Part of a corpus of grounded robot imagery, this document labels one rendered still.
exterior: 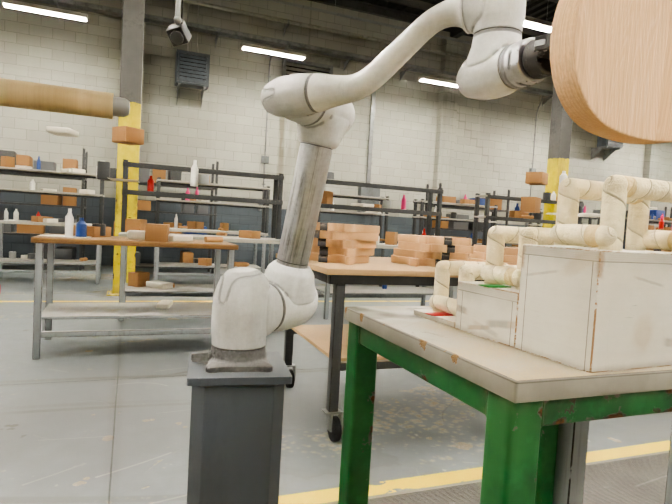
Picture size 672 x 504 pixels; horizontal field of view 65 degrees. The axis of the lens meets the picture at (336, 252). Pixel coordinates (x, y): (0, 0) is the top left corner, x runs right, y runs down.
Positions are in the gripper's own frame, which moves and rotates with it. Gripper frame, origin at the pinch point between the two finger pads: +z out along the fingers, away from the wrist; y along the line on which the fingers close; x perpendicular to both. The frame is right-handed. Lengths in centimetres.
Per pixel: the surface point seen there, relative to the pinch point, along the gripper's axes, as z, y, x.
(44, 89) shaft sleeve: -13, 83, -20
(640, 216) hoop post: -0.3, -6.9, -29.8
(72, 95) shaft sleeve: -12, 80, -21
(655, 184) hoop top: 8.1, 2.2, -25.5
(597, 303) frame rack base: 9.5, 13.7, -42.9
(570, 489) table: -34, -37, -100
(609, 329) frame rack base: 9.5, 10.8, -46.6
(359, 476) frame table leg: -41, 22, -91
